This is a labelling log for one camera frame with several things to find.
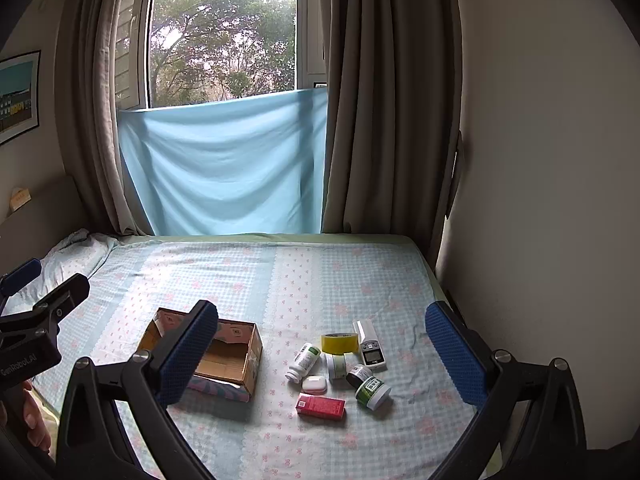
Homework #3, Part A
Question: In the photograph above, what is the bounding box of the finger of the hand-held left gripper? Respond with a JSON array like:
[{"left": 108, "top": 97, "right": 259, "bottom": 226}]
[
  {"left": 31, "top": 273, "right": 91, "bottom": 332},
  {"left": 0, "top": 258, "right": 42, "bottom": 313}
]

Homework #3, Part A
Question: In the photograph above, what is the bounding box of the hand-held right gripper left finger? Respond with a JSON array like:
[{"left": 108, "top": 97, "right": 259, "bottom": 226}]
[{"left": 56, "top": 300, "right": 220, "bottom": 480}]

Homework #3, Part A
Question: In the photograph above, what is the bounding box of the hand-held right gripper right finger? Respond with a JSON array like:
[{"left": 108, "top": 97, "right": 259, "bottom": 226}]
[{"left": 425, "top": 301, "right": 587, "bottom": 480}]

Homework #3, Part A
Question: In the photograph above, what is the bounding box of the cardboard box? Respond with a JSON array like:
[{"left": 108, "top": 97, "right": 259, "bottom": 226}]
[{"left": 137, "top": 307, "right": 264, "bottom": 404}]

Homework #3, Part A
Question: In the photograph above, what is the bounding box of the white remote control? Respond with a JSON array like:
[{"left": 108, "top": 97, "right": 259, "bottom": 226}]
[{"left": 352, "top": 319, "right": 389, "bottom": 373}]

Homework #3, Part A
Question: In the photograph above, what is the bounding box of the person's left hand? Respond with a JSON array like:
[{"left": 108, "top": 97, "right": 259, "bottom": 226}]
[{"left": 22, "top": 379, "right": 53, "bottom": 454}]

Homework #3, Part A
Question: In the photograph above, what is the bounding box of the patterned pillow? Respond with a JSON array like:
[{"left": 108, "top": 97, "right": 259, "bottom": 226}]
[{"left": 42, "top": 229, "right": 119, "bottom": 281}]

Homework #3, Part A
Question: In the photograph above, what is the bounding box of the green and white jar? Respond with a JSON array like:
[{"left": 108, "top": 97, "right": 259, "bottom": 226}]
[{"left": 355, "top": 376, "right": 392, "bottom": 409}]

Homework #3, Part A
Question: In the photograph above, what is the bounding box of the dark small bottle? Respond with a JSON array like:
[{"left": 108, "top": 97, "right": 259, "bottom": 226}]
[{"left": 346, "top": 364, "right": 375, "bottom": 389}]

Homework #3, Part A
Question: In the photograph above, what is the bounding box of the yellow tape roll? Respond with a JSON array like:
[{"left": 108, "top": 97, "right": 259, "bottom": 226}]
[{"left": 321, "top": 332, "right": 359, "bottom": 356}]

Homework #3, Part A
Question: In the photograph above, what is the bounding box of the white pill bottle green label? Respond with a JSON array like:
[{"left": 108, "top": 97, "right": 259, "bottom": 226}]
[{"left": 285, "top": 342, "right": 321, "bottom": 382}]

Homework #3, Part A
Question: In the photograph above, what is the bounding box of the small white jar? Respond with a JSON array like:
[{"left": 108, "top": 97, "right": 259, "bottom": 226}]
[{"left": 326, "top": 352, "right": 355, "bottom": 381}]

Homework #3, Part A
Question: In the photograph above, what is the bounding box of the checked floral bed sheet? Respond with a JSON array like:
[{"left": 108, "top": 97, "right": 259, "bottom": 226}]
[{"left": 0, "top": 232, "right": 482, "bottom": 480}]

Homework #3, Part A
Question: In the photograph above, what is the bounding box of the red carton box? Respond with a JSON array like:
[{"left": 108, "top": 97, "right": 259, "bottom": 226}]
[{"left": 296, "top": 393, "right": 347, "bottom": 420}]

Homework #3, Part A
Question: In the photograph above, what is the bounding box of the brown curtain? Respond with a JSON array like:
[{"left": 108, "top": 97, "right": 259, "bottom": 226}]
[
  {"left": 54, "top": 0, "right": 161, "bottom": 237},
  {"left": 317, "top": 0, "right": 463, "bottom": 235}
]

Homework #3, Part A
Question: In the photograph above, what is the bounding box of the light blue cloth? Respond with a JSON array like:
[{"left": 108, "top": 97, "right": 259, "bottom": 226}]
[{"left": 118, "top": 87, "right": 329, "bottom": 236}]

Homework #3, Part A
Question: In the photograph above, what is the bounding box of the window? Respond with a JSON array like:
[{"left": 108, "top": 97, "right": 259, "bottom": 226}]
[{"left": 114, "top": 0, "right": 328, "bottom": 112}]

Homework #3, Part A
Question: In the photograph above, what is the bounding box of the wall poster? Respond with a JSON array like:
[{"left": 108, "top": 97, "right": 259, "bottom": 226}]
[{"left": 0, "top": 50, "right": 42, "bottom": 147}]

